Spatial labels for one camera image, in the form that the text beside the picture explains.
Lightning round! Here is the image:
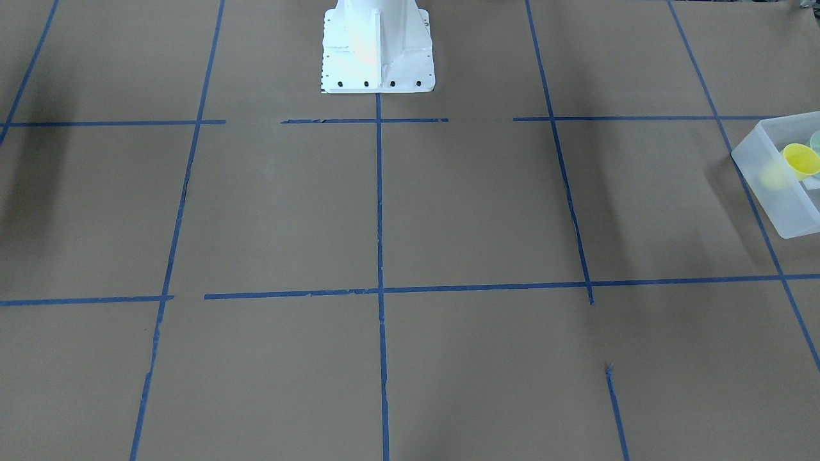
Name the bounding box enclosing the clear plastic storage box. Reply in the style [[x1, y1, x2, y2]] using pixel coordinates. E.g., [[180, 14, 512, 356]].
[[732, 111, 819, 239]]

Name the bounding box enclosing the light green bowl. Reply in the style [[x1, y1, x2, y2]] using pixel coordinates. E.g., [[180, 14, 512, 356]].
[[808, 129, 820, 154]]

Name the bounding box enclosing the yellow plastic cup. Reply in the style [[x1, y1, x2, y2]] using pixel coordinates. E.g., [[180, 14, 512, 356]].
[[781, 143, 820, 181]]

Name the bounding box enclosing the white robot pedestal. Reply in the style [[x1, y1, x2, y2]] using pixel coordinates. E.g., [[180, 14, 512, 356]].
[[320, 1, 436, 94]]

